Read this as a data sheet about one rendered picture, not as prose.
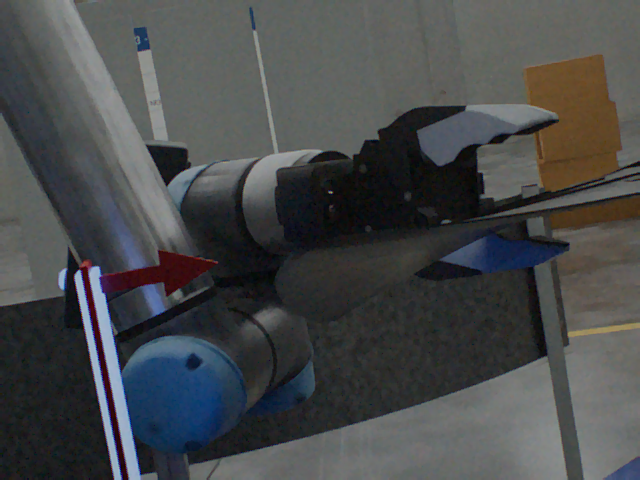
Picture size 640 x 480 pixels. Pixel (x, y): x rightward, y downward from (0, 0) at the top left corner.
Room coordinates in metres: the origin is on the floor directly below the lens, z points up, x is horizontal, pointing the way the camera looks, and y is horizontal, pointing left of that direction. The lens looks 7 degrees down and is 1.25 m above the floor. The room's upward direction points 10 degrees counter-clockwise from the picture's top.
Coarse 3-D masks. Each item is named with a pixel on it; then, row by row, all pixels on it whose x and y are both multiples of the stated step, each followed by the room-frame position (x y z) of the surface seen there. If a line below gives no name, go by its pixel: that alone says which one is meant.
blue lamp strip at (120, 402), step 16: (96, 272) 0.54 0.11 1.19; (96, 288) 0.54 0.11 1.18; (96, 304) 0.54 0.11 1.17; (112, 336) 0.56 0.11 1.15; (112, 352) 0.54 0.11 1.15; (112, 368) 0.54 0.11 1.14; (112, 384) 0.54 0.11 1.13; (128, 432) 0.55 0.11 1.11; (128, 448) 0.54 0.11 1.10; (128, 464) 0.54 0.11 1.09
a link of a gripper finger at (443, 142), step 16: (464, 112) 0.67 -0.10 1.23; (480, 112) 0.66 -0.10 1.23; (496, 112) 0.66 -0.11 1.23; (512, 112) 0.65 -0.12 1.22; (528, 112) 0.65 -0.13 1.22; (544, 112) 0.64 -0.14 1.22; (432, 128) 0.69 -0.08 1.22; (448, 128) 0.68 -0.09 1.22; (464, 128) 0.67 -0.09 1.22; (480, 128) 0.66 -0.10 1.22; (496, 128) 0.66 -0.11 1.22; (512, 128) 0.65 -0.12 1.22; (528, 128) 0.64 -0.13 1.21; (432, 144) 0.69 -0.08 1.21; (448, 144) 0.68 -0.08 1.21; (464, 144) 0.67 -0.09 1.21; (480, 144) 0.67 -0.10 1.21; (432, 160) 0.69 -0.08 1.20; (448, 160) 0.68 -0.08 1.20; (464, 160) 0.69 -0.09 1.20
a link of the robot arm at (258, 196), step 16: (272, 160) 0.81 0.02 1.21; (288, 160) 0.80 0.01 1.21; (256, 176) 0.81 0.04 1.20; (272, 176) 0.79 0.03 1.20; (256, 192) 0.80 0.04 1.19; (272, 192) 0.79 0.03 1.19; (256, 208) 0.80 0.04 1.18; (272, 208) 0.78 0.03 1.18; (256, 224) 0.80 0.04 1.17; (272, 224) 0.79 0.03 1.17; (256, 240) 0.81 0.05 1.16; (272, 240) 0.80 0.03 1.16
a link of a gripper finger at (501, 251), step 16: (480, 240) 0.66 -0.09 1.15; (496, 240) 0.66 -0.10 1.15; (512, 240) 0.65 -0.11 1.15; (528, 240) 0.64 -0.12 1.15; (544, 240) 0.64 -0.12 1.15; (560, 240) 0.64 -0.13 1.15; (448, 256) 0.68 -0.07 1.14; (464, 256) 0.67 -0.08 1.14; (480, 256) 0.66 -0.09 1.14; (496, 256) 0.66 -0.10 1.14; (512, 256) 0.65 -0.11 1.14; (528, 256) 0.64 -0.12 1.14; (544, 256) 0.64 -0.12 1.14
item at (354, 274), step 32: (544, 192) 0.58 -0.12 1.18; (576, 192) 0.56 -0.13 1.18; (608, 192) 0.52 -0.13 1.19; (448, 224) 0.48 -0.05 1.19; (480, 224) 0.49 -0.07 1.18; (320, 256) 0.50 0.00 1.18; (352, 256) 0.52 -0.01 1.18; (384, 256) 0.56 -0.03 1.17; (416, 256) 0.61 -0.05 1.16; (288, 288) 0.57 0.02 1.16; (320, 288) 0.60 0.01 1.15; (352, 288) 0.63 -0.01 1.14; (384, 288) 0.67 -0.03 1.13; (320, 320) 0.67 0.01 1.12
